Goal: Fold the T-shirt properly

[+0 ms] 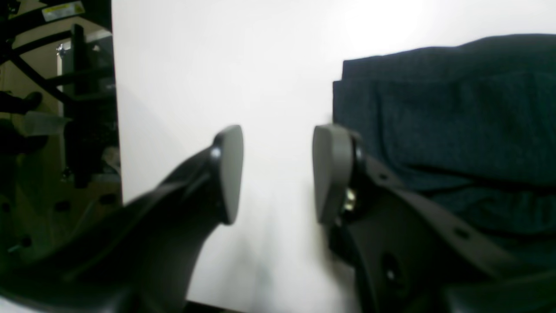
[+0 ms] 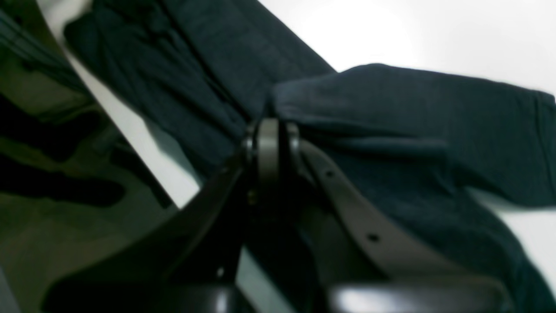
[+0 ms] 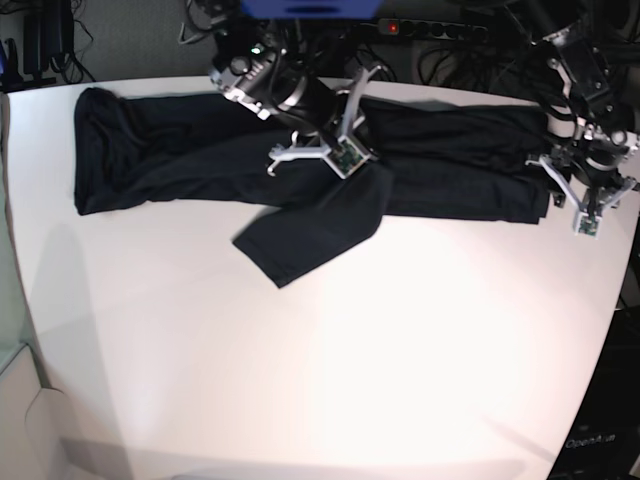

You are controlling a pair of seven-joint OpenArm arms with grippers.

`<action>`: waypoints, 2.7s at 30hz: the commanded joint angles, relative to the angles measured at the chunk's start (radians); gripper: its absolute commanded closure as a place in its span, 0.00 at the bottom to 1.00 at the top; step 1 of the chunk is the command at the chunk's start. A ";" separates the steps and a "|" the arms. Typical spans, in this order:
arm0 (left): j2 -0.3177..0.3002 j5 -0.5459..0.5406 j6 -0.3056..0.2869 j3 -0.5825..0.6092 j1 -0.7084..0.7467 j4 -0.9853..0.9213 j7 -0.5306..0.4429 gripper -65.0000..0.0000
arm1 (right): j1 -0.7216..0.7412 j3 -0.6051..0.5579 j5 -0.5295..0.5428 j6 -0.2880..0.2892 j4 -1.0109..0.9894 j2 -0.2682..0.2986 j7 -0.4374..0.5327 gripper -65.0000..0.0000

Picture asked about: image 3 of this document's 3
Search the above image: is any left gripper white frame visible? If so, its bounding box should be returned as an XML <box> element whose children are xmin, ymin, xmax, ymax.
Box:
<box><xmin>525</xmin><ymin>154</ymin><xmax>638</xmax><ymax>239</ymax></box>

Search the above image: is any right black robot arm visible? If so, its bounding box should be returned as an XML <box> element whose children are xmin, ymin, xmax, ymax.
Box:
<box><xmin>179</xmin><ymin>1</ymin><xmax>384</xmax><ymax>180</ymax></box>

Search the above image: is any black OpenArm equipment case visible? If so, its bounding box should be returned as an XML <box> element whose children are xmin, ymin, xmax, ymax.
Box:
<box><xmin>549</xmin><ymin>307</ymin><xmax>639</xmax><ymax>479</ymax></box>

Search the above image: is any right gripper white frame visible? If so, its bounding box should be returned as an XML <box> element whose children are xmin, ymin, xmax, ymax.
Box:
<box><xmin>267</xmin><ymin>67</ymin><xmax>383</xmax><ymax>180</ymax></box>

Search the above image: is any black power strip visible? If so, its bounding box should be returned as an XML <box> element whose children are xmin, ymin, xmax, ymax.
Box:
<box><xmin>376</xmin><ymin>18</ymin><xmax>490</xmax><ymax>43</ymax></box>

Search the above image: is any dark navy long-sleeve shirt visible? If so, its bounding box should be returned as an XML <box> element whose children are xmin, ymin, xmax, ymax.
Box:
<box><xmin>74</xmin><ymin>88</ymin><xmax>550</xmax><ymax>287</ymax></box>

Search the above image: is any black power adapter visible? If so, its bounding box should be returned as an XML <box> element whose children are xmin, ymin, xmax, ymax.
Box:
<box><xmin>23</xmin><ymin>0</ymin><xmax>74</xmax><ymax>84</ymax></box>

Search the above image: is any blue plastic box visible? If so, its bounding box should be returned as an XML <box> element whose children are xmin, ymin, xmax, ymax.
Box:
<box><xmin>241</xmin><ymin>0</ymin><xmax>382</xmax><ymax>19</ymax></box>

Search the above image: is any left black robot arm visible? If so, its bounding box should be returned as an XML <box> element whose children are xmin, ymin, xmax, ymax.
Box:
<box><xmin>503</xmin><ymin>1</ymin><xmax>639</xmax><ymax>237</ymax></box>

